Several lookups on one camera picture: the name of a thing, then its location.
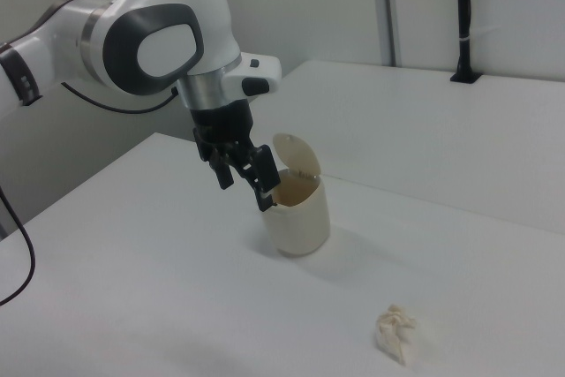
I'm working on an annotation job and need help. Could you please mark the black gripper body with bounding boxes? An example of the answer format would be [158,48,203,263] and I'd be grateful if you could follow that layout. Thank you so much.
[189,100,256,162]

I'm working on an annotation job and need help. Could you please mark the white paper trash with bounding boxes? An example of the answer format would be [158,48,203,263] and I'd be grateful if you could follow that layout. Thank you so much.
[374,304,418,367]

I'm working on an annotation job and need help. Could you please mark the small white lidded bin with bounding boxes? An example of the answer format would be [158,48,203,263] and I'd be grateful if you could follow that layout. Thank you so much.
[262,132,331,258]

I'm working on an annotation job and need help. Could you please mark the black pole with base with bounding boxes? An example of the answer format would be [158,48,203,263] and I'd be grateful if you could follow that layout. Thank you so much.
[449,0,482,85]

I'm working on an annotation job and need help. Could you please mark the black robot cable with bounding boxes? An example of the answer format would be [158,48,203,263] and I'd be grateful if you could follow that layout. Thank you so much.
[0,80,180,307]

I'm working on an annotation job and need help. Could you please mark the grey partition post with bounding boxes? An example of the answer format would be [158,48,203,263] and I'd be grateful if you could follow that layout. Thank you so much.
[372,0,402,68]

